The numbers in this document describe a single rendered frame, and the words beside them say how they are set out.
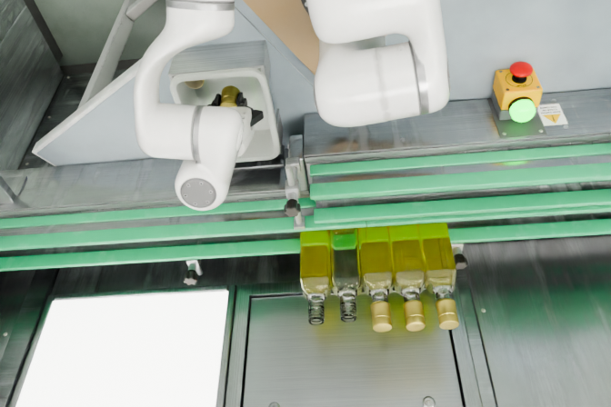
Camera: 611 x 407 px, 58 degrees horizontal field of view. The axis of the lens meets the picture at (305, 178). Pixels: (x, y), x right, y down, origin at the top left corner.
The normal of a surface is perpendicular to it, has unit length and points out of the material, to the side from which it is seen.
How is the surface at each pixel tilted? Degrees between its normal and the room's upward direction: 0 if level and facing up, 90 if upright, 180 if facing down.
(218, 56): 90
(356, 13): 14
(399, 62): 68
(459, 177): 90
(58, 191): 90
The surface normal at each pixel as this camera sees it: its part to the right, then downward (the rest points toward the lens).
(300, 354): -0.11, -0.66
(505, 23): 0.00, 0.74
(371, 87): -0.14, 0.22
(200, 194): -0.03, 0.54
